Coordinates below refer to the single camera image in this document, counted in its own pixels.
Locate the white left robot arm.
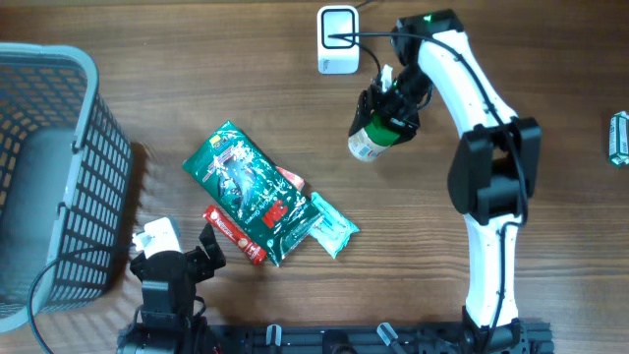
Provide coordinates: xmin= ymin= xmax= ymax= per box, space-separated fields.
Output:
xmin=116 ymin=217 xmax=226 ymax=354

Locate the red snack stick packet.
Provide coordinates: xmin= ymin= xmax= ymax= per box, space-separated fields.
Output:
xmin=203 ymin=205 xmax=266 ymax=266

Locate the green 3M glove packet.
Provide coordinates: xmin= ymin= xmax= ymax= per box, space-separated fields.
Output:
xmin=183 ymin=121 xmax=322 ymax=266

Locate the teal wet wipes packet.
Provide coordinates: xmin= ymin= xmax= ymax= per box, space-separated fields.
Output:
xmin=309 ymin=192 xmax=360 ymax=259

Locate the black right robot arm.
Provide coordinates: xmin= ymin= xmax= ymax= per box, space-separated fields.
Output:
xmin=348 ymin=9 xmax=542 ymax=353

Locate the white barcode scanner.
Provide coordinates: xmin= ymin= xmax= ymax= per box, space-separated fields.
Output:
xmin=316 ymin=5 xmax=360 ymax=75

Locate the red white tissue packet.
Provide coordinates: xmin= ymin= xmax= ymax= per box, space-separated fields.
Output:
xmin=276 ymin=166 xmax=306 ymax=191

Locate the green lid jar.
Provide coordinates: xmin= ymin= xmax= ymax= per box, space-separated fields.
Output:
xmin=348 ymin=113 xmax=401 ymax=162

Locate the grey plastic mesh basket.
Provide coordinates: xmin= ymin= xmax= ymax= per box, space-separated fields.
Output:
xmin=1 ymin=42 xmax=133 ymax=332

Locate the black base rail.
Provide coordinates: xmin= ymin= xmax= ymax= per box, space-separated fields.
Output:
xmin=210 ymin=323 xmax=473 ymax=354

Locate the green battery pack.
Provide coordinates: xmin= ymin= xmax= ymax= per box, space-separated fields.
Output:
xmin=608 ymin=111 xmax=628 ymax=167

